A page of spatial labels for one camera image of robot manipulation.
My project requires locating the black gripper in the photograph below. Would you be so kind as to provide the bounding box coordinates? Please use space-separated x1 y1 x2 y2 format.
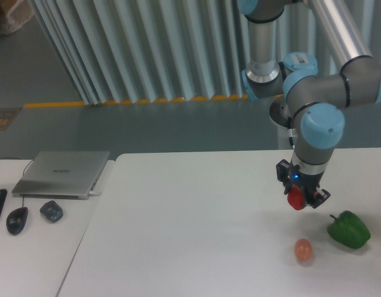
276 159 330 209

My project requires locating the red bell pepper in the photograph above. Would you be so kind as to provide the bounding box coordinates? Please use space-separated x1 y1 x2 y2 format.
287 185 305 210

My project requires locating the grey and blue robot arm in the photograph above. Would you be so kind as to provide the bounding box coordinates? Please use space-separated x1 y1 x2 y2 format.
237 1 381 210

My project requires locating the green bell pepper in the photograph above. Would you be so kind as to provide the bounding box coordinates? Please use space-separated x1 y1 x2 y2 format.
326 210 371 249

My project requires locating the brown egg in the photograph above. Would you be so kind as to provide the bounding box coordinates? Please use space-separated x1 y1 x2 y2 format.
294 238 313 262

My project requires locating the silver closed laptop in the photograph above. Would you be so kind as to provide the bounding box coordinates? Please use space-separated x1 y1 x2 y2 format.
12 151 110 199

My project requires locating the grey corrugated partition panel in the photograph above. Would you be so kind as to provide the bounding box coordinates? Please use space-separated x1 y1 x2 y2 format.
30 1 381 107

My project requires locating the dark grey small case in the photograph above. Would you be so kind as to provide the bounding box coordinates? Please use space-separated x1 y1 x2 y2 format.
40 200 64 223

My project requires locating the black computer mouse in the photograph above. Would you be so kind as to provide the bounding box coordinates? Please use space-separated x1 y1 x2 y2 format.
6 207 28 235

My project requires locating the cardboard box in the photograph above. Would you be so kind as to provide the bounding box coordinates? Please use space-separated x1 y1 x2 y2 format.
0 0 34 36

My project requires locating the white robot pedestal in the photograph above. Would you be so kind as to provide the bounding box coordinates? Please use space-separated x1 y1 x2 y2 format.
277 125 297 150

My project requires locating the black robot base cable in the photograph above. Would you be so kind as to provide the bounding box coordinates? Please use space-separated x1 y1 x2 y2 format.
286 116 298 151

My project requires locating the black mouse cable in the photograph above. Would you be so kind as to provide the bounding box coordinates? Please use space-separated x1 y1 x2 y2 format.
0 157 35 209

